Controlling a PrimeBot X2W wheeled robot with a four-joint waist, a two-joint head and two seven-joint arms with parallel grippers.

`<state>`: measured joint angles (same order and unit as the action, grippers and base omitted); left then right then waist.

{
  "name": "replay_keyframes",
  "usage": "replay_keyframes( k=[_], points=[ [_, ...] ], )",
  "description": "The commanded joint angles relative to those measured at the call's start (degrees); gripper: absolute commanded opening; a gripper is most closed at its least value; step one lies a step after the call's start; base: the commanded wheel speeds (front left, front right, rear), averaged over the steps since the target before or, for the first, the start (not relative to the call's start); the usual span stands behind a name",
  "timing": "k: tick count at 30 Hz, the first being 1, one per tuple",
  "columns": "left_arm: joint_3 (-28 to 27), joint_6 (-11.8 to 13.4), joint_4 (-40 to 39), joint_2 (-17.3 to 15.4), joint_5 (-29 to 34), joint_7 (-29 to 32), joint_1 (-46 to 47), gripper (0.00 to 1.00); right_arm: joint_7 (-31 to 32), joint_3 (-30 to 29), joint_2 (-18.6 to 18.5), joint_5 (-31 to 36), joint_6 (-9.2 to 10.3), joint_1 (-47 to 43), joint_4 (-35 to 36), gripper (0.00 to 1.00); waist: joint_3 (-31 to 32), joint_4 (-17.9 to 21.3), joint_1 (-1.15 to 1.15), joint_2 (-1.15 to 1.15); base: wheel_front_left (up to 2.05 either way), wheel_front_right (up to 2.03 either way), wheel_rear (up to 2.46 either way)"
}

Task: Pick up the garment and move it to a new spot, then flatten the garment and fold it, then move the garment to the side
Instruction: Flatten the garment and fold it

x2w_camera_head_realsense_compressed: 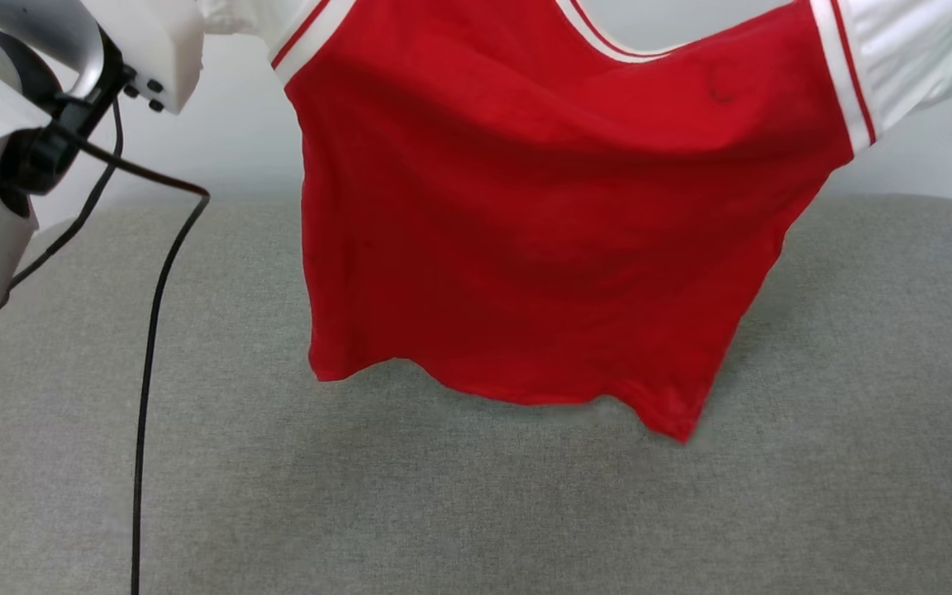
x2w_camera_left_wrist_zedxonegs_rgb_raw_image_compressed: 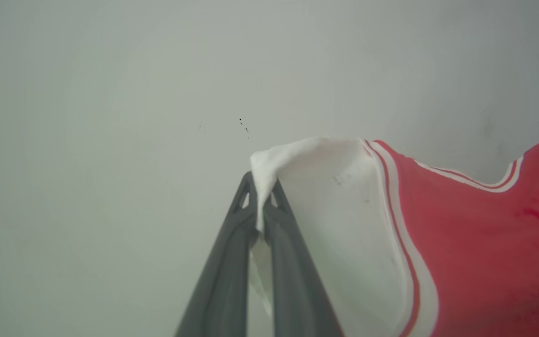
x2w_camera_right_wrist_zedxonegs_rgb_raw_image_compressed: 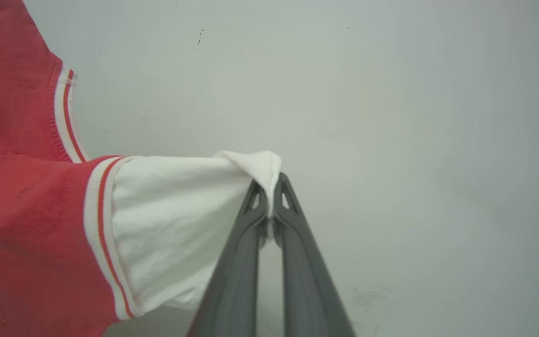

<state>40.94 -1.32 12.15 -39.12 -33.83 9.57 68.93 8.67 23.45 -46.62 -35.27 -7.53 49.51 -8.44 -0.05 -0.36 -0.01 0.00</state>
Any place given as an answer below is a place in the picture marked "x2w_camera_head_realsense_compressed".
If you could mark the grey fabric sofa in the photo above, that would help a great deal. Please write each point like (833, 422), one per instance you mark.
(525, 512)

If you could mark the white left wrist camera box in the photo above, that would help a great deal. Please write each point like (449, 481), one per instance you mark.
(162, 49)

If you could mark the red and white jersey shirt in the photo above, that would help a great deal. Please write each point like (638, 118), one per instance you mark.
(542, 231)

